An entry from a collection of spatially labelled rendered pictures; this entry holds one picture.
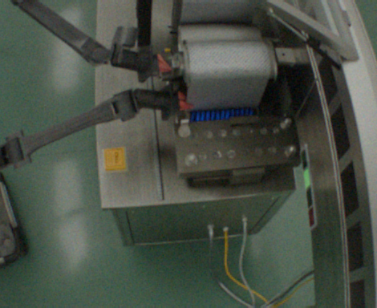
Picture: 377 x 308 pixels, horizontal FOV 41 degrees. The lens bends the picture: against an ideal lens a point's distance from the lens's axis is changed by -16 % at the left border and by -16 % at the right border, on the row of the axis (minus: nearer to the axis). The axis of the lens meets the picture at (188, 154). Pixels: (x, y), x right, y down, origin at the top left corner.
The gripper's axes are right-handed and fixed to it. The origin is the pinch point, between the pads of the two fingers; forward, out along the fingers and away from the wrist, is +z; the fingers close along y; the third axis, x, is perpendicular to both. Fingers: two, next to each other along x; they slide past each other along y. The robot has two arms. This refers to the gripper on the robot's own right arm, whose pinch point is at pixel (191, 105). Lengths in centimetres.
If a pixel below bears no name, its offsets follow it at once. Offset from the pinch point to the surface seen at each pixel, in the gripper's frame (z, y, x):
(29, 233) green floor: -16, 17, -133
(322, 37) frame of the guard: -15, 14, 72
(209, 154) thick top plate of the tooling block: 5.4, 14.9, -1.1
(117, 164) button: -13.9, 12.1, -24.5
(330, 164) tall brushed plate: 9, 33, 46
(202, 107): 3.7, 0.2, 0.6
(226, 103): 9.1, 0.2, 6.0
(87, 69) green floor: 17, -73, -113
